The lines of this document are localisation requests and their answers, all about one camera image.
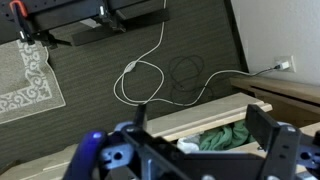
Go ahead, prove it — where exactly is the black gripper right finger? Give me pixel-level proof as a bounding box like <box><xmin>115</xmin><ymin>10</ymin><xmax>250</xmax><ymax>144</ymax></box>
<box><xmin>245</xmin><ymin>103</ymin><xmax>303</xmax><ymax>180</ymax></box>

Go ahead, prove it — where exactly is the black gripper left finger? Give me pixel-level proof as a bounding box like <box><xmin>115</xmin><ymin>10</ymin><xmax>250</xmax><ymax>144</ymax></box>
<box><xmin>120</xmin><ymin>103</ymin><xmax>188</xmax><ymax>180</ymax></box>

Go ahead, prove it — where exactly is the bright green garment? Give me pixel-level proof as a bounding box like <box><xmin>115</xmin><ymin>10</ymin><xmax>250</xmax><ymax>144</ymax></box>
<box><xmin>199</xmin><ymin>120</ymin><xmax>257</xmax><ymax>152</ymax></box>

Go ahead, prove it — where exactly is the white garment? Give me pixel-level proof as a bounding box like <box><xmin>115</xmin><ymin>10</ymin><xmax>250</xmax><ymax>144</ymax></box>
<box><xmin>175</xmin><ymin>134</ymin><xmax>202</xmax><ymax>154</ymax></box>

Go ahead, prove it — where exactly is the light wooden drawer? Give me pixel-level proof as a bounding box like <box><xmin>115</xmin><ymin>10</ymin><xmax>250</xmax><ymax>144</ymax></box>
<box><xmin>0</xmin><ymin>92</ymin><xmax>274</xmax><ymax>180</ymax></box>

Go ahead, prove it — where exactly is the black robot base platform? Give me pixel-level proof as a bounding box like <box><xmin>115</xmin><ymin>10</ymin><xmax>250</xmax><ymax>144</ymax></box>
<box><xmin>0</xmin><ymin>0</ymin><xmax>171</xmax><ymax>48</ymax></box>

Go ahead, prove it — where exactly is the dark baseboard strip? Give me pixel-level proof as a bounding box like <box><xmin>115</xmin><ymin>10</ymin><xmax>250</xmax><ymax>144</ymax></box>
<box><xmin>222</xmin><ymin>0</ymin><xmax>250</xmax><ymax>74</ymax></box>

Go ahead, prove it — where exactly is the grey patterned rug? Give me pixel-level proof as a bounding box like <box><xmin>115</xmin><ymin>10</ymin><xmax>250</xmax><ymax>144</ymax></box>
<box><xmin>0</xmin><ymin>39</ymin><xmax>67</xmax><ymax>125</ymax></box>

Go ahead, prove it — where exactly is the wooden bed frame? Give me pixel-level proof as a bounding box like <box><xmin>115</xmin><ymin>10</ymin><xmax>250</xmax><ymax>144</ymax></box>
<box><xmin>229</xmin><ymin>75</ymin><xmax>320</xmax><ymax>158</ymax></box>

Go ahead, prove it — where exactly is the white power cable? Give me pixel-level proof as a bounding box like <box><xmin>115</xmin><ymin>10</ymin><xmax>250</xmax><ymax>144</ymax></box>
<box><xmin>112</xmin><ymin>0</ymin><xmax>284</xmax><ymax>108</ymax></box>

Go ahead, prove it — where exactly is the thin black cable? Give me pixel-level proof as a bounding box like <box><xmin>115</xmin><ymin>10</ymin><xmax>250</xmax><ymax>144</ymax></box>
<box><xmin>167</xmin><ymin>54</ymin><xmax>215</xmax><ymax>99</ymax></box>

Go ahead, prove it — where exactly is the white wall plug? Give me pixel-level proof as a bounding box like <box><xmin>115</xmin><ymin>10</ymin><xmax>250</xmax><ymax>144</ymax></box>
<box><xmin>278</xmin><ymin>60</ymin><xmax>290</xmax><ymax>70</ymax></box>

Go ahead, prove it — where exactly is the white wall outlet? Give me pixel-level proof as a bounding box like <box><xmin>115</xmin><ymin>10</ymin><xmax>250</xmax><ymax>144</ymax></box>
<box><xmin>273</xmin><ymin>54</ymin><xmax>297</xmax><ymax>74</ymax></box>

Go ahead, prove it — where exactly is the red handled black clamp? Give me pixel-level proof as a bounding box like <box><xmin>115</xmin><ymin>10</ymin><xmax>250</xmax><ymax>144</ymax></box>
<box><xmin>9</xmin><ymin>0</ymin><xmax>36</xmax><ymax>46</ymax></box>
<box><xmin>98</xmin><ymin>0</ymin><xmax>128</xmax><ymax>33</ymax></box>

